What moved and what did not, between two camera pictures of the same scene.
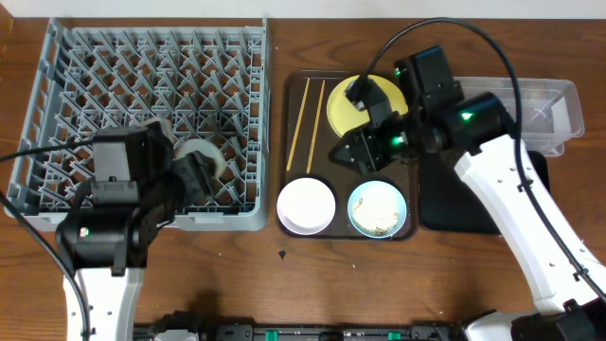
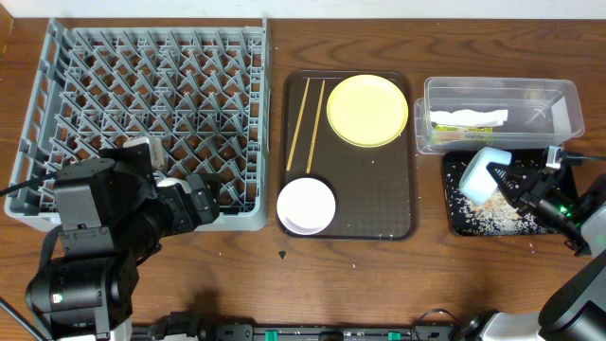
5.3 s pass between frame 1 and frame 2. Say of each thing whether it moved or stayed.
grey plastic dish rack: stayed
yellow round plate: stayed
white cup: moved
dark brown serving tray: stayed
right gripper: moved
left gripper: moved
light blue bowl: moved
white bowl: stayed
